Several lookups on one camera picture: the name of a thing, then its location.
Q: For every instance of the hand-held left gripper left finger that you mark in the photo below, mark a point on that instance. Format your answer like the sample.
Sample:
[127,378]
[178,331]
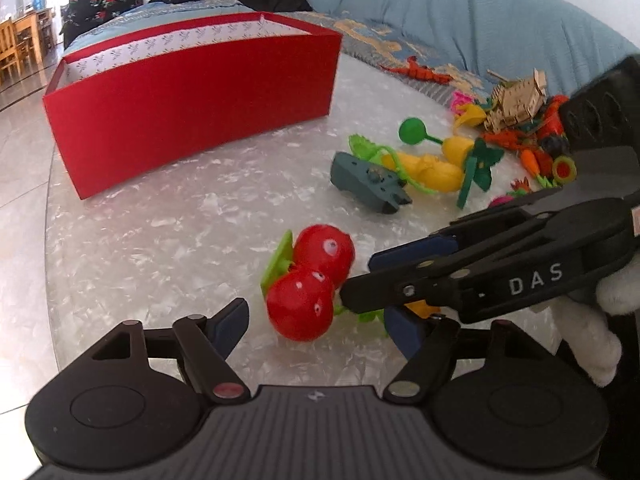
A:
[230,325]

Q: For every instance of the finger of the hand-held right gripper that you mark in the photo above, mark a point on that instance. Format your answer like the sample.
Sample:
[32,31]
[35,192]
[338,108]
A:
[415,252]
[380,290]

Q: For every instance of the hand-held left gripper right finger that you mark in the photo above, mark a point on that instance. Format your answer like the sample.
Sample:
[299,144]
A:
[405,332]

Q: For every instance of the red cherry toy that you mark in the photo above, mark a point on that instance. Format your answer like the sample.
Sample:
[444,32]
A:
[300,305]

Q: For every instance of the dark teal toy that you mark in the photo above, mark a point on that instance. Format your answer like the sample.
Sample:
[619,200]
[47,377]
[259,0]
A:
[370,182]

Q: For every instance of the red cardboard box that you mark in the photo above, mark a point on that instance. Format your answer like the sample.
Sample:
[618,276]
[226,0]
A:
[190,110]

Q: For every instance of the person's right hand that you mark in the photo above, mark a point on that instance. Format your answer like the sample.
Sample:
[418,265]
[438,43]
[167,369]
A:
[600,330]

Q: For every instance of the dark ball toy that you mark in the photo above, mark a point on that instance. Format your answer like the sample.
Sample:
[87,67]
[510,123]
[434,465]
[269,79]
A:
[552,145]

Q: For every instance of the orange carrot toy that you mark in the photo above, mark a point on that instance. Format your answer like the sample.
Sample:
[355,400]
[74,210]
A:
[530,160]

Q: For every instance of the yellow toy with green leaves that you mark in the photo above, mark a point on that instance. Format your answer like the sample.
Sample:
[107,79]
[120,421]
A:
[430,172]

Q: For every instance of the pink radish toy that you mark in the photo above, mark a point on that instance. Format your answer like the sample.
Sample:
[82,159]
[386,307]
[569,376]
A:
[500,201]

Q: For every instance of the wooden model house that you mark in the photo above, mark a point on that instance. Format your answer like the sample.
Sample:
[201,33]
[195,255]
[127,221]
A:
[517,102]

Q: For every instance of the green ball yellow body toy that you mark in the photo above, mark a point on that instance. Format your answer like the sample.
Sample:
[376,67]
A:
[457,150]

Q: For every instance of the yellow curved toy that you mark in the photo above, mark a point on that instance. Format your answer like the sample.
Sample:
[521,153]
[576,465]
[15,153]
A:
[472,116]

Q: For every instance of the small pink toy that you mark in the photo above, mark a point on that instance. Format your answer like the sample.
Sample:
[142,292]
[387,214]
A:
[459,100]

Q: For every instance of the orange lobster toy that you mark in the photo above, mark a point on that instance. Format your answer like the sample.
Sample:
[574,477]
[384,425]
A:
[417,71]

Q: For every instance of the blue printed blanket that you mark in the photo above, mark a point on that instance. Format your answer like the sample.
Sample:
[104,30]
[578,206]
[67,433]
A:
[380,42]

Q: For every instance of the sofa with blue cover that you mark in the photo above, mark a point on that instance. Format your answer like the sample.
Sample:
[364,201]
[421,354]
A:
[450,10]

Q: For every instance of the wooden dining table and chairs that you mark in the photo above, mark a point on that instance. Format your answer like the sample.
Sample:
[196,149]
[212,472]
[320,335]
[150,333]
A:
[37,30]

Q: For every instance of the wooden chair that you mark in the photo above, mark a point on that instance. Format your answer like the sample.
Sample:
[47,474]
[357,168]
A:
[10,45]

